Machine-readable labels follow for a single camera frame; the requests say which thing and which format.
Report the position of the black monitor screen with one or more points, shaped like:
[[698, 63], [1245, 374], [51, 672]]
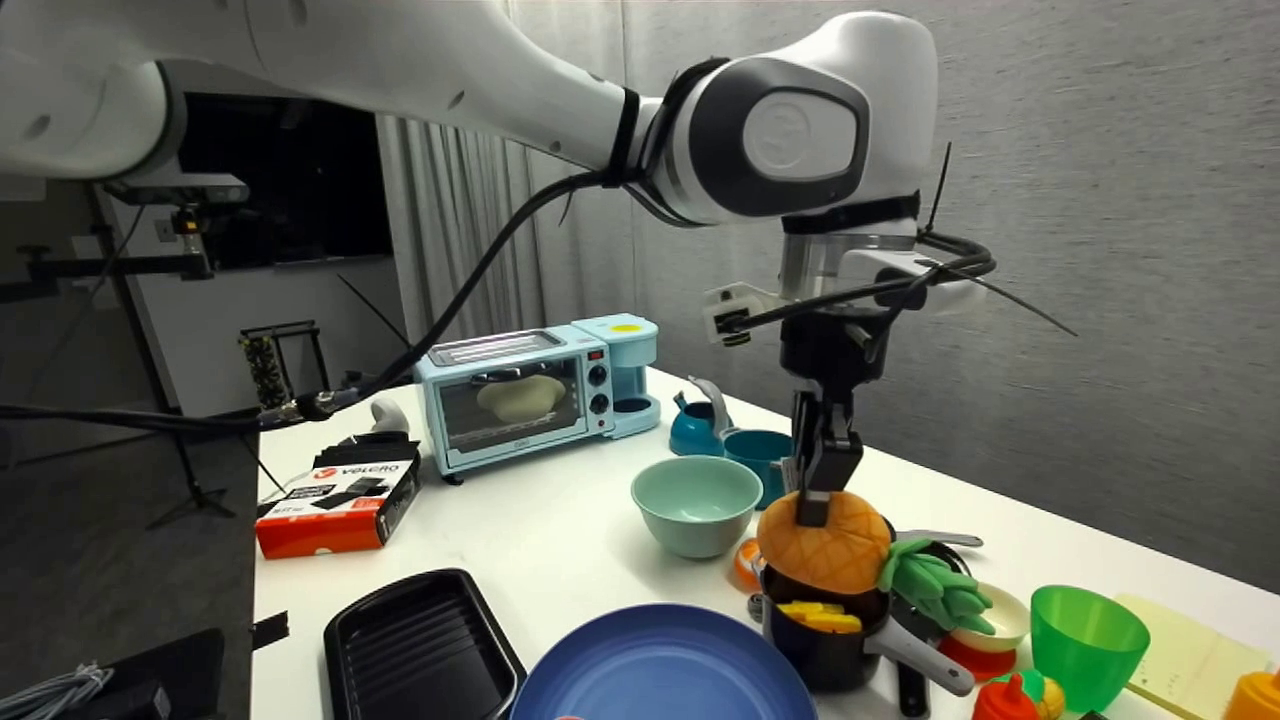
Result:
[[286, 175]]

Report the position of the black metal rack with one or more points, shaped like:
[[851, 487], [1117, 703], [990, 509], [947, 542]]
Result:
[[266, 365]]

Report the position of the flat black object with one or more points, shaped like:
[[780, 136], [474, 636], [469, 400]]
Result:
[[364, 449]]

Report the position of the black floor tripod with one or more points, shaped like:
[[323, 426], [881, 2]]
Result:
[[186, 214]]

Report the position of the orange black white box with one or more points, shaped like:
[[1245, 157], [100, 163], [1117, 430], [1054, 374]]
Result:
[[332, 512]]

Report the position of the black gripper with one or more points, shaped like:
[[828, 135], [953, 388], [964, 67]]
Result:
[[835, 348]]

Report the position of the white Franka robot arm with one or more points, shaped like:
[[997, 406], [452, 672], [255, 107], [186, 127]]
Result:
[[402, 53]]

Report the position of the mint green bowl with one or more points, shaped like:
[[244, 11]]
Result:
[[692, 512]]

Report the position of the yellow toy food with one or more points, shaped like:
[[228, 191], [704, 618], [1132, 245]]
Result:
[[818, 618]]

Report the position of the black table edge clamp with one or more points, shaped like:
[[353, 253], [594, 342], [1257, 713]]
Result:
[[269, 631]]

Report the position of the blue round plate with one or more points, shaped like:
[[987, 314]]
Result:
[[662, 672]]

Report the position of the black ridged grill tray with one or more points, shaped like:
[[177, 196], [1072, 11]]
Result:
[[420, 654]]

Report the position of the dark teal mug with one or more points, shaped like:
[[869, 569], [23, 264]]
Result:
[[764, 462]]

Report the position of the red toy item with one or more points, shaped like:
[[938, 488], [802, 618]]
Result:
[[1003, 703]]

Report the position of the green plastic funnel cup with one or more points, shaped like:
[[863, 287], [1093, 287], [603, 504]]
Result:
[[1087, 641]]

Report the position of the pale yellow cutting board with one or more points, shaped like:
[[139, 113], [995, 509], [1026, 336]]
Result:
[[1192, 654]]

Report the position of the small orange toy piece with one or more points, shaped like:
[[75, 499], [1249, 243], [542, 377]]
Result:
[[741, 566]]

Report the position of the orange toy bottle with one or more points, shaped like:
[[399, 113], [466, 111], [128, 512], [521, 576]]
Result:
[[1257, 697]]

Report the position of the light blue toaster oven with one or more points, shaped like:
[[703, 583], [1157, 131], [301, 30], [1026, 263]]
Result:
[[521, 400]]

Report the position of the red rimmed white dish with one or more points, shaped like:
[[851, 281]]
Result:
[[995, 647]]

